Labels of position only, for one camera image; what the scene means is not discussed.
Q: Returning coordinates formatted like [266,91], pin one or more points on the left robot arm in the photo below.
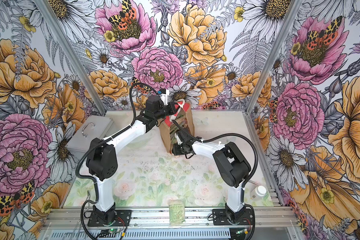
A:
[102,158]

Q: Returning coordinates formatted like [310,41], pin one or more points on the white plastic bottle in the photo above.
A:
[259,192]

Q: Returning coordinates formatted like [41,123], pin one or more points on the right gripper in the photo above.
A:
[176,152]

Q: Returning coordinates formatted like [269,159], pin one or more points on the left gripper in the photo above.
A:
[173,110]

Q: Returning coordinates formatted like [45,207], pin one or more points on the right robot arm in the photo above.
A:
[234,168]

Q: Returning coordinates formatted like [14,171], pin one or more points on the aluminium front rail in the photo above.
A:
[159,218]

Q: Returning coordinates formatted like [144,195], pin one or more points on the green printed packet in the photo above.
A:
[176,212]

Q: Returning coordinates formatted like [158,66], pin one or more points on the grey metal box with handle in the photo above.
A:
[94,127]

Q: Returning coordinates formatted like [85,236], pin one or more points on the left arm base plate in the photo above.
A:
[111,218]

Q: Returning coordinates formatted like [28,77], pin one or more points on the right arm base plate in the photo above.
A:
[226,217]

